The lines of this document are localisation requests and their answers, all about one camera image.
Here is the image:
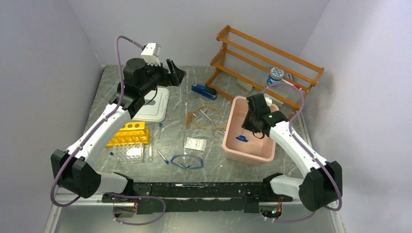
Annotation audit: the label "small clear plastic bag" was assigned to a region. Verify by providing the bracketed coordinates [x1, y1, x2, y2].
[185, 137, 206, 151]

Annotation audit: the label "blue stapler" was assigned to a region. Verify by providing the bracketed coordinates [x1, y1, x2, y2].
[191, 83, 217, 100]

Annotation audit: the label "white plastic lid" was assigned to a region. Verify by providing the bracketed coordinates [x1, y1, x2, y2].
[132, 87, 170, 122]

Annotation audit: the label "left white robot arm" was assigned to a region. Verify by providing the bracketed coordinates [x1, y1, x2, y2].
[50, 58, 186, 202]

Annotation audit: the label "beige block on shelf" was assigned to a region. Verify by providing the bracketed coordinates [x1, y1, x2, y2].
[236, 79, 253, 92]

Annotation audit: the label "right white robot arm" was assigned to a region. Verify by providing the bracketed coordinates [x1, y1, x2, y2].
[242, 93, 343, 212]

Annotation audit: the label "yellow test tube rack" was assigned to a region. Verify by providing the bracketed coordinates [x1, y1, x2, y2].
[106, 121, 150, 148]

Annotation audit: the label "red white marker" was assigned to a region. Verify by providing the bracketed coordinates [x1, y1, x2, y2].
[284, 81, 302, 90]

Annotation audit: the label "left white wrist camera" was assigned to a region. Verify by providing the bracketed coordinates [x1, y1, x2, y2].
[140, 43, 161, 67]

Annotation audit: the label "black base frame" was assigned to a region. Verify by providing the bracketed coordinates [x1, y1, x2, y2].
[102, 182, 293, 215]

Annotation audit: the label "beige labelled block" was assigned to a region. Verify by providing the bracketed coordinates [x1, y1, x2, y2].
[270, 97, 284, 108]

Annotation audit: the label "upright blue capped tube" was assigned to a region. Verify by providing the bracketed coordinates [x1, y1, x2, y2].
[157, 122, 163, 140]

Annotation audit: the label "orange wooden shelf rack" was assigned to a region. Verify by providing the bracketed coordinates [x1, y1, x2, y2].
[205, 25, 325, 118]

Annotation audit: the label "pink plastic bin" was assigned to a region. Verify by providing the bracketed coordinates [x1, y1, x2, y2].
[222, 96, 276, 166]

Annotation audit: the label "yellow rubber tubing with clamps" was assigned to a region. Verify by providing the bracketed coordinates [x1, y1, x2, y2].
[186, 104, 226, 134]

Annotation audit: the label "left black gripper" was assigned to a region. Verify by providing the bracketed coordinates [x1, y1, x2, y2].
[139, 58, 186, 95]

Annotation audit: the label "clear test tube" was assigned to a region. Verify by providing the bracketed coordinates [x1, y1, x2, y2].
[149, 144, 153, 163]

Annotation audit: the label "blue white jar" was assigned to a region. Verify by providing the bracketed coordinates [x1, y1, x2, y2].
[267, 67, 285, 85]

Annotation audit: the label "blue safety glasses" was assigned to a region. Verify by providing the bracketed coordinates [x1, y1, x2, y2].
[170, 154, 204, 169]

